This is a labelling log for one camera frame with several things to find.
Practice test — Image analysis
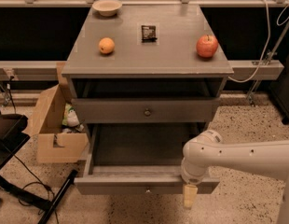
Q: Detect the white green plush toy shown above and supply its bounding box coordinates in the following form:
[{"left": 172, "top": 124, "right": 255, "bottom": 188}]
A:
[{"left": 62, "top": 104, "right": 79, "bottom": 127}]

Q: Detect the orange fruit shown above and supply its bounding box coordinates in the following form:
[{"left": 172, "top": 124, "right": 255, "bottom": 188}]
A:
[{"left": 99, "top": 37, "right": 115, "bottom": 54}]

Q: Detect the grey drawer cabinet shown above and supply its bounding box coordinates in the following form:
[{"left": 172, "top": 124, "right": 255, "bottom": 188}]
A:
[{"left": 61, "top": 3, "right": 235, "bottom": 173}]

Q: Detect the red apple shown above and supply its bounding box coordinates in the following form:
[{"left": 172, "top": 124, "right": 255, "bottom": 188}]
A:
[{"left": 196, "top": 35, "right": 219, "bottom": 58}]

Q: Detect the black floor cable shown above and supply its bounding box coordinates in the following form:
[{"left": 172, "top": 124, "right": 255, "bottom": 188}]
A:
[{"left": 12, "top": 154, "right": 60, "bottom": 224}]

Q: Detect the beige bowl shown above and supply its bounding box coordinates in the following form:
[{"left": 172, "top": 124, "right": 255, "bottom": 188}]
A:
[{"left": 92, "top": 0, "right": 122, "bottom": 17}]

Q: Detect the metal railing frame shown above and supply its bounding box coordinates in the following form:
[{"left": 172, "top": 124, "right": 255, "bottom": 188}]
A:
[{"left": 0, "top": 0, "right": 289, "bottom": 105}]

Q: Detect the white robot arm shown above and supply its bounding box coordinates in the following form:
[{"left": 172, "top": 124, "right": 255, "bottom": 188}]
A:
[{"left": 181, "top": 130, "right": 289, "bottom": 224}]

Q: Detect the black snack packet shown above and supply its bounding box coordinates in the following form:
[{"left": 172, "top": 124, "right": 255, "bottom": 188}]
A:
[{"left": 141, "top": 25, "right": 158, "bottom": 43}]

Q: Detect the grey top drawer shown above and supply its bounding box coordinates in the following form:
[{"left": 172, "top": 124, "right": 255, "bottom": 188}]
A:
[{"left": 72, "top": 98, "right": 220, "bottom": 124}]

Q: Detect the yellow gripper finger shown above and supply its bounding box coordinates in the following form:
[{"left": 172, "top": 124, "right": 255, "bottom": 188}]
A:
[{"left": 183, "top": 184, "right": 198, "bottom": 209}]

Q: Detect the grey drawer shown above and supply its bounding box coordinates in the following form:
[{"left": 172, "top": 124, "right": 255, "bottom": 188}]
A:
[
  {"left": 72, "top": 98, "right": 220, "bottom": 124},
  {"left": 74, "top": 123, "right": 221, "bottom": 196}
]

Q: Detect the white hanging cable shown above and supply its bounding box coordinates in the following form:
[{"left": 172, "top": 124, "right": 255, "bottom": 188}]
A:
[{"left": 227, "top": 0, "right": 289, "bottom": 84}]

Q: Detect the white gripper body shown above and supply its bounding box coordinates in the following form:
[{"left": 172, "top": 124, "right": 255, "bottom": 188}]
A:
[{"left": 181, "top": 161, "right": 208, "bottom": 185}]

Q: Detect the black stand with legs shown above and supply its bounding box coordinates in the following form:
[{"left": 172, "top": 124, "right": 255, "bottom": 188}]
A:
[{"left": 0, "top": 111, "right": 77, "bottom": 224}]

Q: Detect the cardboard box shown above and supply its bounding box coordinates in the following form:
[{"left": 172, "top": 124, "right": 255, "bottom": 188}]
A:
[{"left": 24, "top": 62, "right": 89, "bottom": 163}]

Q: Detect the wall power outlet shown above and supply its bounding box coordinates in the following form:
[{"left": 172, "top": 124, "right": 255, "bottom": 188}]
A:
[{"left": 4, "top": 68, "right": 15, "bottom": 80}]

